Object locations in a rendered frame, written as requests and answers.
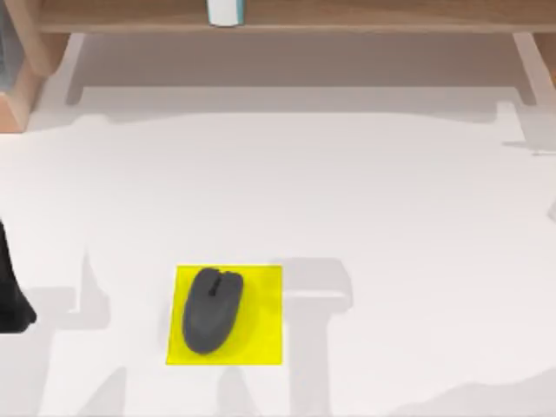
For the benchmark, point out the flat yellow square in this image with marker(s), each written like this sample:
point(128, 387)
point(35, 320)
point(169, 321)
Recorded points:
point(260, 317)

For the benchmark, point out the wooden shelf unit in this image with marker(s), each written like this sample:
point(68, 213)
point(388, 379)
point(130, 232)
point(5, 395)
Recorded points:
point(304, 17)

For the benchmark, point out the dark grey computer mouse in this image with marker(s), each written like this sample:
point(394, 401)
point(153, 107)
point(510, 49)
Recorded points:
point(212, 313)

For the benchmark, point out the white and teal cup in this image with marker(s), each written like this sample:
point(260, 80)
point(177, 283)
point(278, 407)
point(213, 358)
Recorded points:
point(226, 11)

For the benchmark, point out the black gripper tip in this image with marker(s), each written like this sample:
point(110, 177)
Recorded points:
point(11, 299)

